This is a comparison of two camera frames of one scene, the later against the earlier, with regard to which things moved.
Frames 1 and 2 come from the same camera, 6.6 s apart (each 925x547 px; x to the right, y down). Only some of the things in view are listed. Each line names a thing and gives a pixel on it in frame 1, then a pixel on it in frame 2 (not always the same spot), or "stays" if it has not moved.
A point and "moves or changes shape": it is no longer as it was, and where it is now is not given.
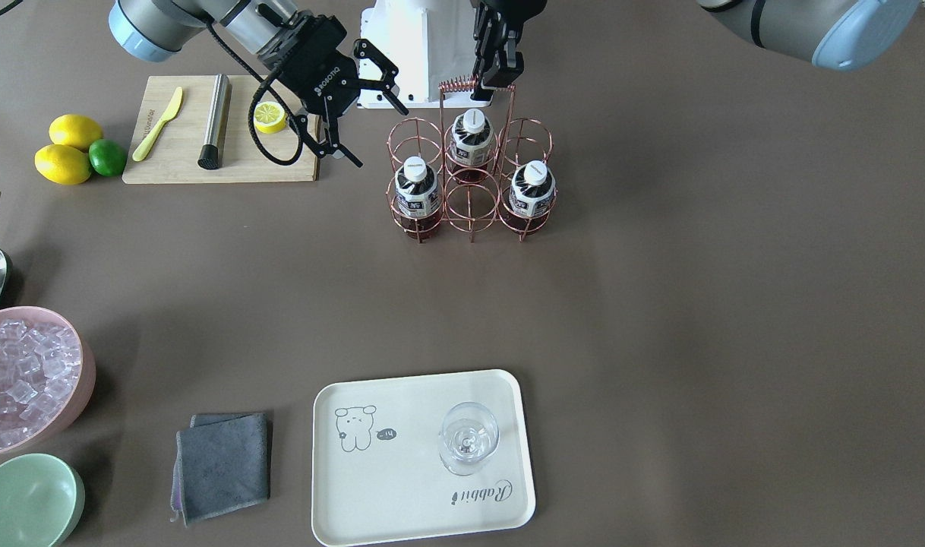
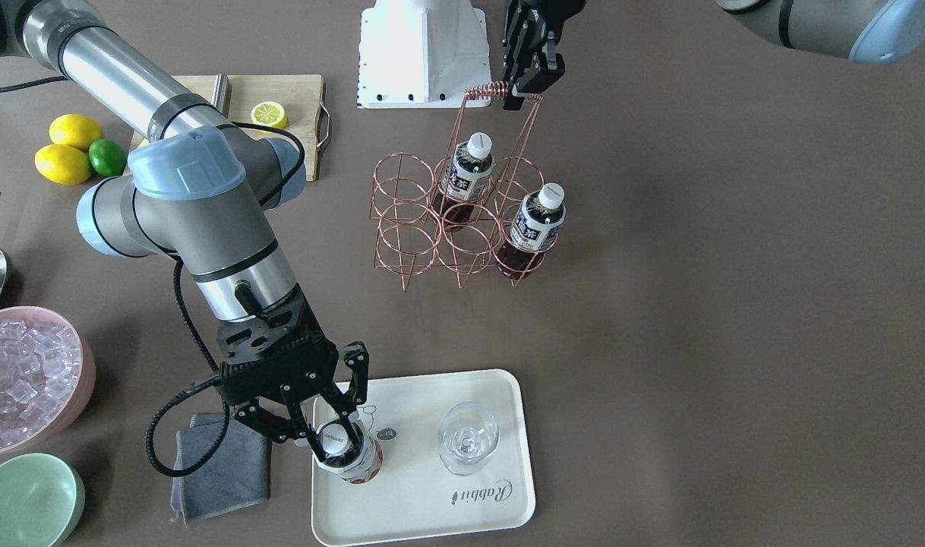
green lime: (107, 157) stays
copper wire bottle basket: (479, 169) moves or changes shape
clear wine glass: (468, 431) stays
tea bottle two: (417, 195) to (355, 463)
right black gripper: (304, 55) to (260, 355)
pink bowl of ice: (35, 377) stays
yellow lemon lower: (63, 164) stays
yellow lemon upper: (74, 130) stays
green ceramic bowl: (32, 501) stays
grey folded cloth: (222, 464) stays
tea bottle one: (531, 195) to (535, 230)
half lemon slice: (269, 117) stays
